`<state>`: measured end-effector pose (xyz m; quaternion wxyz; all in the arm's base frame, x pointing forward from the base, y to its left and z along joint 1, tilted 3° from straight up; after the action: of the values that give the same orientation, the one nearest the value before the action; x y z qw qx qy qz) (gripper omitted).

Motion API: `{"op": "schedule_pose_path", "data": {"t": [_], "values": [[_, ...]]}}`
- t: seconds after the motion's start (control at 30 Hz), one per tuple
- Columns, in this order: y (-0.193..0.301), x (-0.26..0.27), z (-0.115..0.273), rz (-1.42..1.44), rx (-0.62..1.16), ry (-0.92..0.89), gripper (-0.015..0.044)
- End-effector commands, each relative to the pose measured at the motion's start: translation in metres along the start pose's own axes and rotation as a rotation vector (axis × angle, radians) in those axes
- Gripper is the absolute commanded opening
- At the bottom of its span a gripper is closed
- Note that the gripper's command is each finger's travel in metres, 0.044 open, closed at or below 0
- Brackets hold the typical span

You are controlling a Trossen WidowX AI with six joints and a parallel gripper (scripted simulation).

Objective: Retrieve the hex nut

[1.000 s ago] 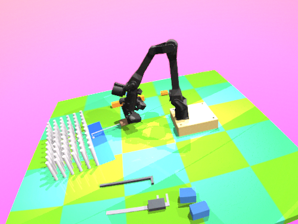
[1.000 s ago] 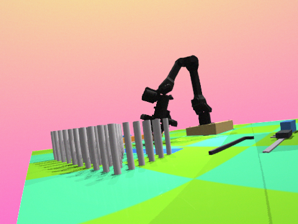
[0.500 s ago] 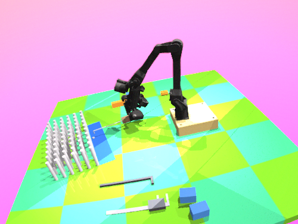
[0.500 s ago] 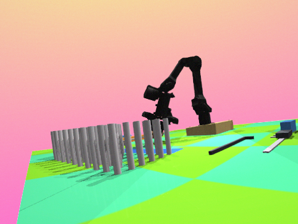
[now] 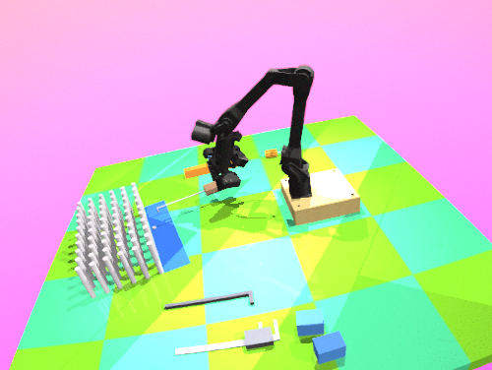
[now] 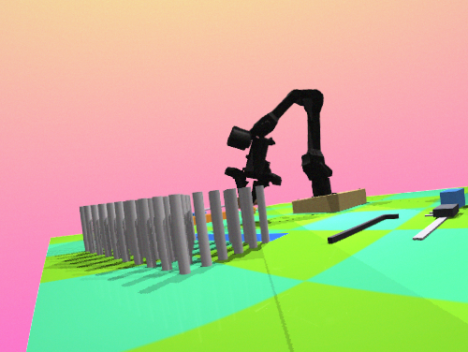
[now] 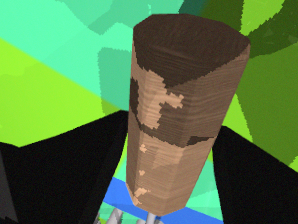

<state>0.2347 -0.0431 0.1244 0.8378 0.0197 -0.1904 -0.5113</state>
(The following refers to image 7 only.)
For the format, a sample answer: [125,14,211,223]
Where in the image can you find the wooden-handled metal pick tool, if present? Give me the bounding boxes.
[126,14,250,224]

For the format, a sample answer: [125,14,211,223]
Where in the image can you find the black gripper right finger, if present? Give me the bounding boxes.
[212,125,298,224]

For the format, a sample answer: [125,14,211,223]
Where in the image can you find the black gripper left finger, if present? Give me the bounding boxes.
[0,109,128,224]

